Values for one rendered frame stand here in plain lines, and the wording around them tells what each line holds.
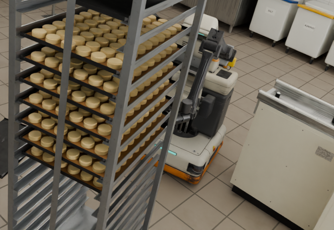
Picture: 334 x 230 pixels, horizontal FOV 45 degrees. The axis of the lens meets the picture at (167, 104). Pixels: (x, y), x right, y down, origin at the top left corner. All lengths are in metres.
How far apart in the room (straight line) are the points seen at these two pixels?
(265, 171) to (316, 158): 0.41
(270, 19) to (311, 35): 0.68
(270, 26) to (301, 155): 3.88
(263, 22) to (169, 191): 4.02
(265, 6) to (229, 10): 0.53
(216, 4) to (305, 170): 4.19
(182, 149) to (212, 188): 0.42
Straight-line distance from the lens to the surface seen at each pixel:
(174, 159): 3.14
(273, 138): 2.94
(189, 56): 1.86
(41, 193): 2.15
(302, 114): 2.81
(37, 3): 1.56
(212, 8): 6.71
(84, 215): 2.67
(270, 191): 3.14
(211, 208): 3.13
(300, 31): 6.36
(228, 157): 3.69
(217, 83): 3.10
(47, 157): 1.76
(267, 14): 6.53
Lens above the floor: 2.09
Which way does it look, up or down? 30 degrees down
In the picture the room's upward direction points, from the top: 13 degrees clockwise
